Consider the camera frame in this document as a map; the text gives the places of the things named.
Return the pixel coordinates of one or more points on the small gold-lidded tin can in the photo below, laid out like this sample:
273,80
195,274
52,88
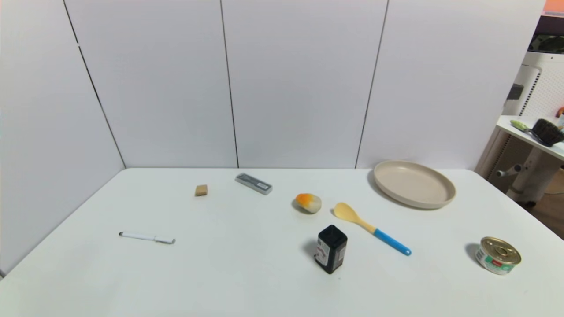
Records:
499,256

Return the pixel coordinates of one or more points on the beige round plate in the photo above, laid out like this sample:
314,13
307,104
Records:
414,183

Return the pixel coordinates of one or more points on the grey rectangular case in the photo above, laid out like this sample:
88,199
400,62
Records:
253,183

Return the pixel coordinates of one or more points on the orange and white egg toy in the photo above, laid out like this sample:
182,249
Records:
308,202

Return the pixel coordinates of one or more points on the small tan cube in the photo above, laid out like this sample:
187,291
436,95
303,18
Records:
201,190

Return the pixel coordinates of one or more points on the small black bottle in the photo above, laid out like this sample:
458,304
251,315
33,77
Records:
331,249

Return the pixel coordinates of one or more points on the white marker pen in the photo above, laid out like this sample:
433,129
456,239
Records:
146,237

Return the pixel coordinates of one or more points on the white side table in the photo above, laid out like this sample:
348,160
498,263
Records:
531,163

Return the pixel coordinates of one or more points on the white perforated appliance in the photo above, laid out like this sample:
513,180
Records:
533,83

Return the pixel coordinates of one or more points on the black round brush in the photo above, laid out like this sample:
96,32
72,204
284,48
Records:
547,131

